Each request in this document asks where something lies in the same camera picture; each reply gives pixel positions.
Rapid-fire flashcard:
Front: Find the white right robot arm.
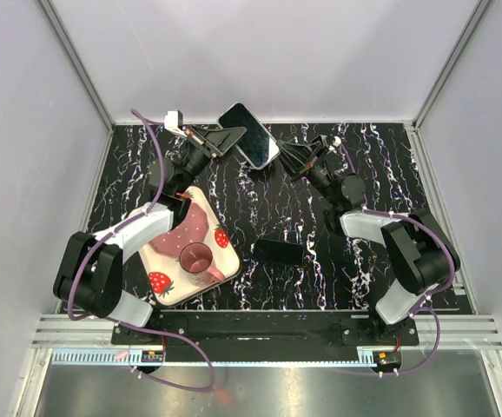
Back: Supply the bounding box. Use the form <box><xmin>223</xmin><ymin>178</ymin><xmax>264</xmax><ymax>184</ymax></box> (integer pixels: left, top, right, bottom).
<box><xmin>277</xmin><ymin>136</ymin><xmax>460</xmax><ymax>345</ymax></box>

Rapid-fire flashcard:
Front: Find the phone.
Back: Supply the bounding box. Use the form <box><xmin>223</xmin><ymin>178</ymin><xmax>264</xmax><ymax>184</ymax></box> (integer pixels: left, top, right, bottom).
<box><xmin>217</xmin><ymin>103</ymin><xmax>280</xmax><ymax>170</ymax></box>

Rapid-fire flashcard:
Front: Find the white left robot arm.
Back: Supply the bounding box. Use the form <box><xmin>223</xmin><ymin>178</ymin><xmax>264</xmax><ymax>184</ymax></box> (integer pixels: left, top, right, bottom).
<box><xmin>53</xmin><ymin>122</ymin><xmax>247</xmax><ymax>344</ymax></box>

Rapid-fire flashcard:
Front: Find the pink dotted plate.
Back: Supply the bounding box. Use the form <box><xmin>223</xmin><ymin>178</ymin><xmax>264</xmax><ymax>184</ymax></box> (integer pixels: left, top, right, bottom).
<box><xmin>149</xmin><ymin>202</ymin><xmax>209</xmax><ymax>258</ymax></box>

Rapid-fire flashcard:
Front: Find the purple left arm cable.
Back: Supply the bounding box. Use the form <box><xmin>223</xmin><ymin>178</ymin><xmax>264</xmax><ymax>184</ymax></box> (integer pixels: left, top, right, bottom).
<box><xmin>63</xmin><ymin>108</ymin><xmax>217</xmax><ymax>391</ymax></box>

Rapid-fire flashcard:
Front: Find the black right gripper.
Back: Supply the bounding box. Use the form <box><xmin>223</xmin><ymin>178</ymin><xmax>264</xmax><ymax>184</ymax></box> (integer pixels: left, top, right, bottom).
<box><xmin>271</xmin><ymin>142</ymin><xmax>338</xmax><ymax>207</ymax></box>

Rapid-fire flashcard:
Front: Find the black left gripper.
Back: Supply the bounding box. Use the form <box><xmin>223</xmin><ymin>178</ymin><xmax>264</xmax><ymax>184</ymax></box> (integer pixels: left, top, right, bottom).
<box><xmin>175</xmin><ymin>125</ymin><xmax>248</xmax><ymax>195</ymax></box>

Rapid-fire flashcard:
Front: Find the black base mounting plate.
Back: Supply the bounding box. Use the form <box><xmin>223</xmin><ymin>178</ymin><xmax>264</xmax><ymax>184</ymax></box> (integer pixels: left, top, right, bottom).
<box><xmin>110</xmin><ymin>308</ymin><xmax>420</xmax><ymax>348</ymax></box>

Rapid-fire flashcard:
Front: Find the black smartphone on table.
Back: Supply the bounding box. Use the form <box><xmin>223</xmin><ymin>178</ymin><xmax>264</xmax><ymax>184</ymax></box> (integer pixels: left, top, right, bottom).
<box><xmin>253</xmin><ymin>239</ymin><xmax>304</xmax><ymax>266</ymax></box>

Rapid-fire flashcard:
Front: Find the white strawberry tray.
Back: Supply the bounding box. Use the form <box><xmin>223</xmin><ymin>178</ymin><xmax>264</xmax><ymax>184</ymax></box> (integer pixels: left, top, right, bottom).
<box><xmin>139</xmin><ymin>186</ymin><xmax>241</xmax><ymax>308</ymax></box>

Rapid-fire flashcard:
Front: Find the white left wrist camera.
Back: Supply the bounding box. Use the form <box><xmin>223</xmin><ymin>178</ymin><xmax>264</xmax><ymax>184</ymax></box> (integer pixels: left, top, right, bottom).
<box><xmin>163</xmin><ymin>109</ymin><xmax>183</xmax><ymax>132</ymax></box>

